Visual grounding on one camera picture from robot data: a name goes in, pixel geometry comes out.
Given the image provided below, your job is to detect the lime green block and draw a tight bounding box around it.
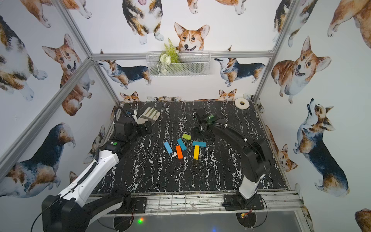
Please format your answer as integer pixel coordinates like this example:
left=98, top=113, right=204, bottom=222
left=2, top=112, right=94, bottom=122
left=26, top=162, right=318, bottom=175
left=182, top=133, right=191, bottom=141

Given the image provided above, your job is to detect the teal block body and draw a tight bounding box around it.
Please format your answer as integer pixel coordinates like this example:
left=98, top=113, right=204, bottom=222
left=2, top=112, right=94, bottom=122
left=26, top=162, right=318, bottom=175
left=192, top=141, right=206, bottom=147

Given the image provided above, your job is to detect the light blue block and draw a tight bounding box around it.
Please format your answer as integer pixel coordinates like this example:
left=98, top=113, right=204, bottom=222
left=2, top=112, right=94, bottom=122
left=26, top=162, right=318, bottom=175
left=164, top=142, right=173, bottom=154

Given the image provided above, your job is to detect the yellow block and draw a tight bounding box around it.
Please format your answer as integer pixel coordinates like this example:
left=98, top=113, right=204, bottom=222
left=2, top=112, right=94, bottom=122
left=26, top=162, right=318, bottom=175
left=193, top=146, right=200, bottom=160

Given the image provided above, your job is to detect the orange block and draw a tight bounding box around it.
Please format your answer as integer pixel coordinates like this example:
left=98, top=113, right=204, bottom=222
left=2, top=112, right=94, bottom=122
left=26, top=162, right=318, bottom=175
left=176, top=145, right=184, bottom=160

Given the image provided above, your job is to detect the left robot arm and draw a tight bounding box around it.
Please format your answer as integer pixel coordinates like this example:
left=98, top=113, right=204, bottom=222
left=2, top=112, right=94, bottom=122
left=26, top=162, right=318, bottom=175
left=39, top=107, right=160, bottom=232

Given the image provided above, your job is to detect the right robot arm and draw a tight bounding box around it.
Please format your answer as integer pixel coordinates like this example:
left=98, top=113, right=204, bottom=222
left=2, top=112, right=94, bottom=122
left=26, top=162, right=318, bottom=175
left=192, top=109, right=274, bottom=203

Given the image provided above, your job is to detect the white tape roll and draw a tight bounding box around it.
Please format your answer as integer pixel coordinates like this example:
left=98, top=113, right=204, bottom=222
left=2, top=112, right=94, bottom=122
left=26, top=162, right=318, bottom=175
left=234, top=98, right=250, bottom=110

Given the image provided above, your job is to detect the artificial fern plant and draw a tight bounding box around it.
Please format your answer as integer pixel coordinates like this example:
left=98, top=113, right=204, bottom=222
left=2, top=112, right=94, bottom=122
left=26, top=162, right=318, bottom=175
left=159, top=39, right=181, bottom=65

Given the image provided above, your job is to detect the white wire basket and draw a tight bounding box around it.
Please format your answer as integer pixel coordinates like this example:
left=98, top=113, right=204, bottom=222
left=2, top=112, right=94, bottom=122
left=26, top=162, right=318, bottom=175
left=146, top=51, right=211, bottom=77

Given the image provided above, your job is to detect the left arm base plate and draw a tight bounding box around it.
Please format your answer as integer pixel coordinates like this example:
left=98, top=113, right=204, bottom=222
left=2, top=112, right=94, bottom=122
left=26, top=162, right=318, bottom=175
left=108, top=197, right=147, bottom=215

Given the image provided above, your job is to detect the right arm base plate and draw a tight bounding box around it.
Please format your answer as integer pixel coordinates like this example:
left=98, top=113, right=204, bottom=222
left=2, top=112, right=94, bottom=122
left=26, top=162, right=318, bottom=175
left=222, top=194, right=265, bottom=211

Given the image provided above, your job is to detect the aluminium front rail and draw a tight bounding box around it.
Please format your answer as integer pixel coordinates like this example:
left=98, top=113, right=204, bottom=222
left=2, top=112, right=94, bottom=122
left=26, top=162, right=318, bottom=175
left=83, top=190, right=303, bottom=217

